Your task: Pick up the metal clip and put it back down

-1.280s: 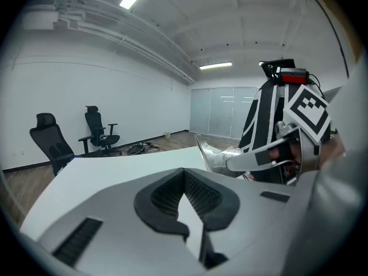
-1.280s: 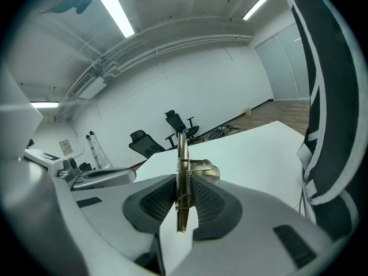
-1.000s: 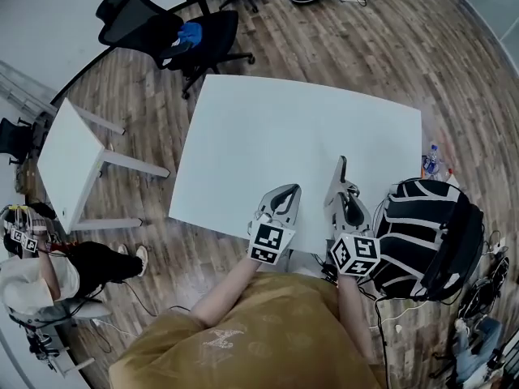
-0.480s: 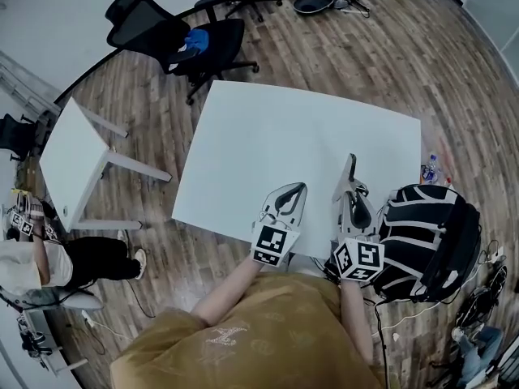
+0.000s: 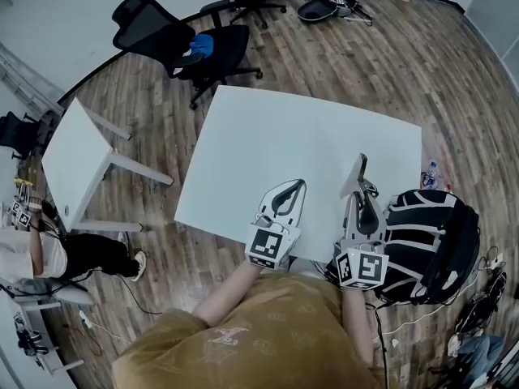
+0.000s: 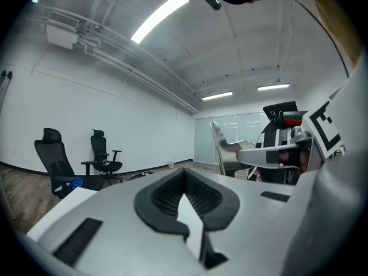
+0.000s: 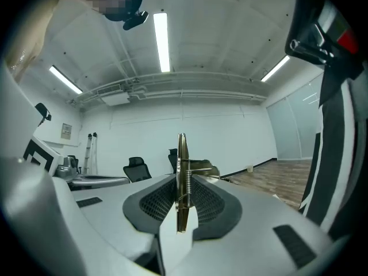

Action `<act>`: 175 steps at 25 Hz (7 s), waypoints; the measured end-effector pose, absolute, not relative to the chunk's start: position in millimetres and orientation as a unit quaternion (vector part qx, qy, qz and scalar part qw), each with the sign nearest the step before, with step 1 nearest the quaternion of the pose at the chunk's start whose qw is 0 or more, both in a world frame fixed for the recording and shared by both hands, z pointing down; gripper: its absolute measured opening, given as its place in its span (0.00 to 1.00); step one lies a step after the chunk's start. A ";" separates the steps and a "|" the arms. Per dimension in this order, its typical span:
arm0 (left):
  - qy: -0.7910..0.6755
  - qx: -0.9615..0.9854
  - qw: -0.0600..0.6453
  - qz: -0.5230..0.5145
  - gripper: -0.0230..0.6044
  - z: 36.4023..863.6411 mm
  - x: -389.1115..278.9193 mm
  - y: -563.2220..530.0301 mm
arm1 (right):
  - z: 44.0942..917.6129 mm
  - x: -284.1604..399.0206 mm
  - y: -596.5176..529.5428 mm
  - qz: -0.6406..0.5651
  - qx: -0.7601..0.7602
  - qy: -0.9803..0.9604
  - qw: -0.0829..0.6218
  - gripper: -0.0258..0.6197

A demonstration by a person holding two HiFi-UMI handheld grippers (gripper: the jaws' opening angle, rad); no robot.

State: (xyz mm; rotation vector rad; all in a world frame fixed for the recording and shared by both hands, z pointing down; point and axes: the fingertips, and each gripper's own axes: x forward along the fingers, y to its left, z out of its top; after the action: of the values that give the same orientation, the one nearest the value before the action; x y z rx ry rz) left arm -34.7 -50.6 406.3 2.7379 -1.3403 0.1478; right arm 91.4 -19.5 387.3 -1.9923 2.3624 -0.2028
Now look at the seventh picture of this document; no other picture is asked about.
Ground white ceiling air conditioner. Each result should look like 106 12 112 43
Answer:
96 84 130 106

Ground ceiling strip light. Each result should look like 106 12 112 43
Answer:
260 55 291 83
152 12 171 74
48 64 83 94

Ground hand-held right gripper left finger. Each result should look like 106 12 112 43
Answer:
51 174 177 274

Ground black white striped backpack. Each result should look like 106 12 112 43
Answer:
284 0 367 243

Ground person's mustard t-shirt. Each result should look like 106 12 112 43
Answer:
5 0 70 83

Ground black office chair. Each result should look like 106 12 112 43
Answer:
66 155 83 174
168 148 179 174
122 156 152 183

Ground beige wall panel box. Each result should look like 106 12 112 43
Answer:
60 122 72 140

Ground white ceiling pipes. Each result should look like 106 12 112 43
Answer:
67 72 268 106

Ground aluminium ladder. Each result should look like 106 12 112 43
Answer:
83 133 98 175

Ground black chair headrest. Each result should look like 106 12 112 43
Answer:
34 102 53 128

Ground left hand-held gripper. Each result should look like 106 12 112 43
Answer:
22 135 131 188

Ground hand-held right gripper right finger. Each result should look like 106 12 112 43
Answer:
172 175 335 276

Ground black head camera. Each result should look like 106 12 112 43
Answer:
122 10 150 30

